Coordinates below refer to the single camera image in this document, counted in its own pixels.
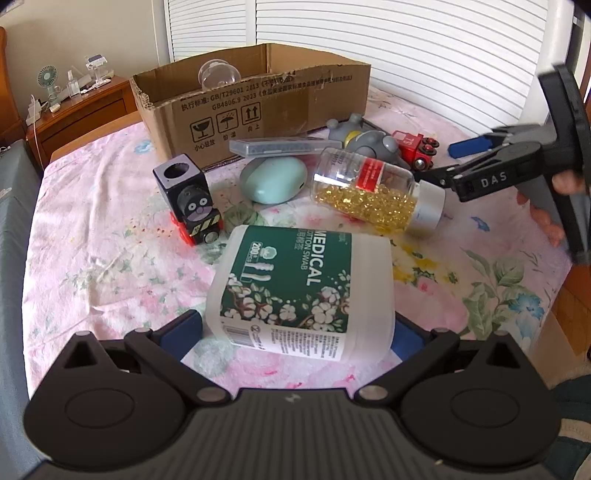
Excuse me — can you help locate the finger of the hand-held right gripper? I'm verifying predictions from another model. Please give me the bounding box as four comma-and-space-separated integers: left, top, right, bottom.
412, 141, 543, 191
448, 123, 554, 158

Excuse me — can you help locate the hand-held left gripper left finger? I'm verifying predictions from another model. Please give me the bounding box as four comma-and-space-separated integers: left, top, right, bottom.
62, 310, 232, 408

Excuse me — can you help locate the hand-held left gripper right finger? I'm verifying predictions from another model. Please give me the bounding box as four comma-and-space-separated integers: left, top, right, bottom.
353, 311, 532, 409

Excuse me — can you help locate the grey plush toy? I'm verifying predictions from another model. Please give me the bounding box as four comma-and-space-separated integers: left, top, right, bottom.
325, 113, 409, 169

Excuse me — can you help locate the yellow capsule bottle silver cap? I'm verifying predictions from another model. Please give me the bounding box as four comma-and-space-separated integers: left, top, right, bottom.
309, 148, 446, 237

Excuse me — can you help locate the white cotton swab container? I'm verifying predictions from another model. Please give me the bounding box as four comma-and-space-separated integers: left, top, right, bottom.
204, 224, 397, 363

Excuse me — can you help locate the black toy train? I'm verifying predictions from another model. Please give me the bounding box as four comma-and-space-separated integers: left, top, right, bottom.
153, 154, 223, 248

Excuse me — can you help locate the mint green oval case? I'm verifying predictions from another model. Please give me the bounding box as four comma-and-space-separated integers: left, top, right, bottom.
239, 155, 309, 205

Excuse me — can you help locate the brown cardboard box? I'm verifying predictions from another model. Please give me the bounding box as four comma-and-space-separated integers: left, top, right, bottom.
129, 43, 372, 172

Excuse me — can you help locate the clear plastic case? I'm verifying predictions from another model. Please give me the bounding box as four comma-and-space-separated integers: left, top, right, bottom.
229, 135, 340, 160

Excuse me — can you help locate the person's right hand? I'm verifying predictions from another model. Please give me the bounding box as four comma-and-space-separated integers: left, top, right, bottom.
516, 170, 587, 247

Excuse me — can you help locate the pink floral bedsheet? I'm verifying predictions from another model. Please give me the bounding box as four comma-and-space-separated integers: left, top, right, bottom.
21, 85, 575, 398

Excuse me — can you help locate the white louvred closet door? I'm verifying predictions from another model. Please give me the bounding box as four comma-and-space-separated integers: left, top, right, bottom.
255, 0, 573, 134
164, 0, 258, 63

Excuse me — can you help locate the blue-grey bed sheet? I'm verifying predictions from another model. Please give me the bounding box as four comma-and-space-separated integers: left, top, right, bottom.
0, 138, 47, 462

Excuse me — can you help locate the person's dark clothing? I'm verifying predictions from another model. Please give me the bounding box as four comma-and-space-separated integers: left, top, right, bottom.
551, 376, 591, 480

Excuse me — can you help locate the wooden nightstand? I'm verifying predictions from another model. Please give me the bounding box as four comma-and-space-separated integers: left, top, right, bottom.
25, 74, 141, 169

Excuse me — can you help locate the clear plastic container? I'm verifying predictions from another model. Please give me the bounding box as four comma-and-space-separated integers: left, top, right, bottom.
198, 60, 241, 90

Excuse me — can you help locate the white power strip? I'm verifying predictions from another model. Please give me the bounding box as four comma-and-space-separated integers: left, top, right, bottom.
28, 95, 61, 123

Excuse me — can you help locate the small green desk fan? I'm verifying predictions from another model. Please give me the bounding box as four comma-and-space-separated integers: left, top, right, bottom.
37, 65, 58, 104

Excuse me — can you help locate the wooden bed headboard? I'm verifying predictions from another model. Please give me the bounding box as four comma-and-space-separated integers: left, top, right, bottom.
0, 25, 26, 144

